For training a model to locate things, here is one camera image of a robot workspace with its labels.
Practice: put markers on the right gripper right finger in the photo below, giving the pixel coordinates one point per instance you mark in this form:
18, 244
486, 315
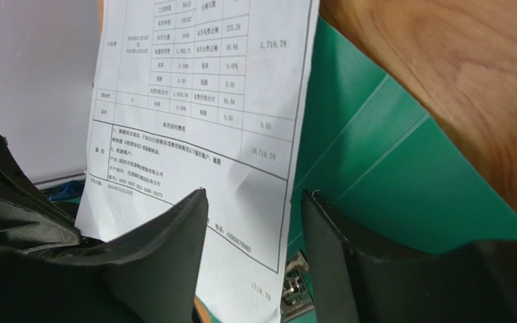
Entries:
359, 275

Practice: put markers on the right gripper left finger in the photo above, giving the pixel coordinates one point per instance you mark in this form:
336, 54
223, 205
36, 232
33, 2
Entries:
148, 274

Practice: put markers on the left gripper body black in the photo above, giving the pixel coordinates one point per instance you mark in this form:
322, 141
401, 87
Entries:
29, 222

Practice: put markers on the green file folder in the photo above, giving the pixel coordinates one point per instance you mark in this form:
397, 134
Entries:
319, 115

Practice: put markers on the printed paper sheet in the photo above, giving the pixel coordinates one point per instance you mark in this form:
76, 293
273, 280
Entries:
203, 94

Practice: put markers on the metal folder clip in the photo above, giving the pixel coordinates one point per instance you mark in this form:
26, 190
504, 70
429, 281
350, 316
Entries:
296, 299

